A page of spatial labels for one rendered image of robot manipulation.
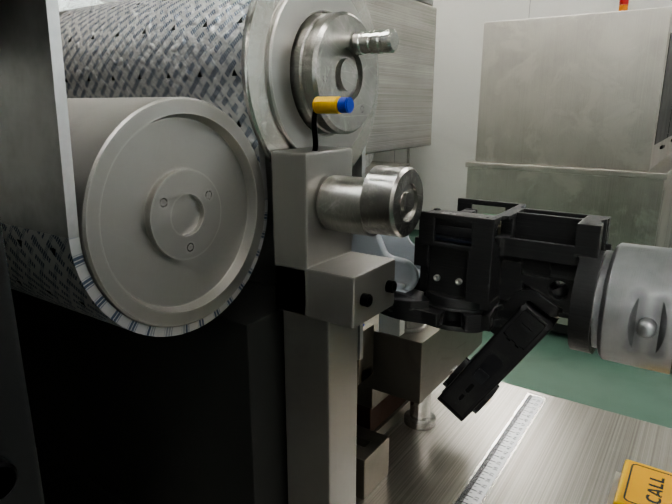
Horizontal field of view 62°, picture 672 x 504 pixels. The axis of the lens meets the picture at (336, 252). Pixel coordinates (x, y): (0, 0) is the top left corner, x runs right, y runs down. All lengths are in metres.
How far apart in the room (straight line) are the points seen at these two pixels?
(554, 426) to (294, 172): 0.44
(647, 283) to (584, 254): 0.04
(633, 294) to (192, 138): 0.26
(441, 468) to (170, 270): 0.35
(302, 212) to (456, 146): 4.90
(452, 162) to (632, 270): 4.89
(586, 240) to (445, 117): 4.89
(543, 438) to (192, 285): 0.43
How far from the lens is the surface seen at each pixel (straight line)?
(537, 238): 0.39
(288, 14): 0.35
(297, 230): 0.33
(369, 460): 0.51
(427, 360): 0.52
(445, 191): 5.28
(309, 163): 0.32
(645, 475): 0.58
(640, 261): 0.37
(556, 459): 0.61
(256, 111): 0.33
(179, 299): 0.31
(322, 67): 0.35
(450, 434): 0.62
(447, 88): 5.24
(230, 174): 0.33
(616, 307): 0.36
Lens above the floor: 1.23
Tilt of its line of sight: 15 degrees down
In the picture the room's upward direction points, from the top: straight up
